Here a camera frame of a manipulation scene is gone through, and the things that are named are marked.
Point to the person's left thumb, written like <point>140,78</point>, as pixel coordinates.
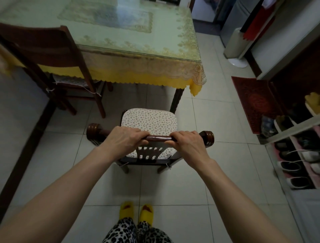
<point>143,142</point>

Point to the dark wooden slatted chair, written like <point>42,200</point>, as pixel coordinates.
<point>160,138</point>

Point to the patterned tied seat cushion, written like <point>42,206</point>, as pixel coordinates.
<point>72,81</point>

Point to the person's yellow slipper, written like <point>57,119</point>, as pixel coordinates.
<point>126,209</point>
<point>146,214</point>

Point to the pink shelf liner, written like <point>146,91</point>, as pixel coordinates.
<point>313,176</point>

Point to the dark wooden panel-back chair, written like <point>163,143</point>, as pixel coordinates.
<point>40,47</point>

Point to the person's left forearm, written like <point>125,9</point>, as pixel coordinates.
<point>57,197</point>

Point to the gold lace placemat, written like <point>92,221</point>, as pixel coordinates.
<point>107,15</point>

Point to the white tower fan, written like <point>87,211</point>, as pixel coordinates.
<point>235,45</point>

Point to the person's right forearm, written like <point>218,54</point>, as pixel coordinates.
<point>237,200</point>

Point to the gold lace tablecloth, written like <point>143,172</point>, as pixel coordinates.
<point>155,66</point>

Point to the yellow scalloped tablecloth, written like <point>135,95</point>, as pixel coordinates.
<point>155,81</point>

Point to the red hanging cloth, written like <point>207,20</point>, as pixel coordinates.
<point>260,22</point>

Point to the white and dark shoe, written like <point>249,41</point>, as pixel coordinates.
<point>283,123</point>

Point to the floral white seat cushion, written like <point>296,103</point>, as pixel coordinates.
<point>147,120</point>

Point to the person's right hand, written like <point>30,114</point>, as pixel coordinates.
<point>191,147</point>

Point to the person's left hand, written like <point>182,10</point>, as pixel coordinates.
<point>121,142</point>

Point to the black white-soled shoe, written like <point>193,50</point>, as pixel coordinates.
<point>291,165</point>
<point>298,182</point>

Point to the white shoe rack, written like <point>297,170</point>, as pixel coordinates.
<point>290,130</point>

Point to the white laced sneaker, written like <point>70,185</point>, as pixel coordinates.
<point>308,155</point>

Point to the yellow slipper on rack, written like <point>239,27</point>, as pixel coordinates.
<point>313,102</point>

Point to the person's yellow left slipper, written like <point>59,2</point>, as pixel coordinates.
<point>126,209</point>

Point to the leopard print trousers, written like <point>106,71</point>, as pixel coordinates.
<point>130,232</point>

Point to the glass table cover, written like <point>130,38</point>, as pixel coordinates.
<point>162,37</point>

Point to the red patterned doormat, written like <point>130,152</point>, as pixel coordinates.
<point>255,100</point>

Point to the person's yellow right slipper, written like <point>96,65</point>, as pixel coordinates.
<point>146,214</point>

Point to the grey refrigerator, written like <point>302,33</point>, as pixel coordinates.
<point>235,17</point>

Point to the blue grey shoe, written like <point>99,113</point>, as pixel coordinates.
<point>267,125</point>

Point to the person's right thumb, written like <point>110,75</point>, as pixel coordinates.
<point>175,140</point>

